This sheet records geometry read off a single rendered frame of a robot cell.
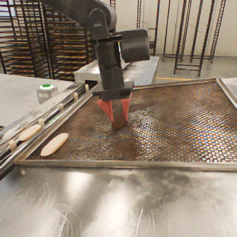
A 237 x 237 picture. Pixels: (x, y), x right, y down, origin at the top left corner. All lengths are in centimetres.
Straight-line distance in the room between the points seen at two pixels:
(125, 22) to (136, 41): 723
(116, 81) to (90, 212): 30
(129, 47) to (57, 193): 33
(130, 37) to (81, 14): 11
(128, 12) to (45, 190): 745
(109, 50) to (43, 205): 34
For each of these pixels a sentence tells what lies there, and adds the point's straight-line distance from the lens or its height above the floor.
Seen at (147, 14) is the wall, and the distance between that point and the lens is 758.
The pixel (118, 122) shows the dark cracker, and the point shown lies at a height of 93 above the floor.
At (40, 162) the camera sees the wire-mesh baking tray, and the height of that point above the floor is 91.
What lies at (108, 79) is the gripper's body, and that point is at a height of 105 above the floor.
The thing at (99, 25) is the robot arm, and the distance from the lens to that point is 46.
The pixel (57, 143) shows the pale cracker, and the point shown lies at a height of 91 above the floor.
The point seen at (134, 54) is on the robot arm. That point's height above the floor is 110.
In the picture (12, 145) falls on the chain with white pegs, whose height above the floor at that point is 86.
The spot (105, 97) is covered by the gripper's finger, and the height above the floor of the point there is 100.
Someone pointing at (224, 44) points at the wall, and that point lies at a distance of 778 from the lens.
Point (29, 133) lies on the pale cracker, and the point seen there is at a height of 86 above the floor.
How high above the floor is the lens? 117
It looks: 28 degrees down
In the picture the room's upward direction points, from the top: straight up
